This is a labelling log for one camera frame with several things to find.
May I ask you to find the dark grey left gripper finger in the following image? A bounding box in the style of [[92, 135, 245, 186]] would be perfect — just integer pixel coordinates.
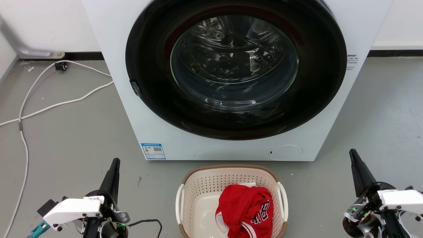
[[99, 158, 121, 203]]

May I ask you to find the blue white energy label sticker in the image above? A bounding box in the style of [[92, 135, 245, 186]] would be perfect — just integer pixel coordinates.
[[141, 143, 166, 160]]

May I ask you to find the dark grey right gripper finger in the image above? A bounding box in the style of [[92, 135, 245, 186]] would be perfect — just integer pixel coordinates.
[[349, 148, 378, 198]]

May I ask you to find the black round glass washer door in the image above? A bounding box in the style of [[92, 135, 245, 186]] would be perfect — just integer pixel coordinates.
[[125, 0, 347, 140]]

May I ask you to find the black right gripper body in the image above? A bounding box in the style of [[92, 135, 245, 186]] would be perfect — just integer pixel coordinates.
[[342, 181, 398, 238]]

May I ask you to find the grey floor pipe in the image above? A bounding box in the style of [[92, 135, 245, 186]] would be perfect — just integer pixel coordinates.
[[0, 15, 65, 59]]

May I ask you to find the thick white cable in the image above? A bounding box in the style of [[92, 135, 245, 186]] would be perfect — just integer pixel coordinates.
[[0, 80, 114, 127]]

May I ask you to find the teal cable connector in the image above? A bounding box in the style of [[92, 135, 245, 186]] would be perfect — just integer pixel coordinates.
[[26, 221, 51, 238]]

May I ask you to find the white front-load washing machine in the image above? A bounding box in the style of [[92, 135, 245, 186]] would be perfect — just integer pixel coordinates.
[[82, 0, 395, 162]]

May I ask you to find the long thin white cable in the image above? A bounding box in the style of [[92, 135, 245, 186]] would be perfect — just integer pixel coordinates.
[[3, 60, 112, 238]]

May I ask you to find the beige plastic laundry basket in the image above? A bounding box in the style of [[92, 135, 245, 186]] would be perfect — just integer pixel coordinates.
[[175, 164, 289, 238]]

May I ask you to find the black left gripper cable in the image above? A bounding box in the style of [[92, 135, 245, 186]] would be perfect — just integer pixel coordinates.
[[128, 219, 163, 238]]

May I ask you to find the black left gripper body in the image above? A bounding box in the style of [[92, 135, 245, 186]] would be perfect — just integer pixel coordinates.
[[84, 190, 131, 238]]

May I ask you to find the red basketball jersey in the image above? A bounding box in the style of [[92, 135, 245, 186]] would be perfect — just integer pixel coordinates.
[[215, 184, 274, 238]]

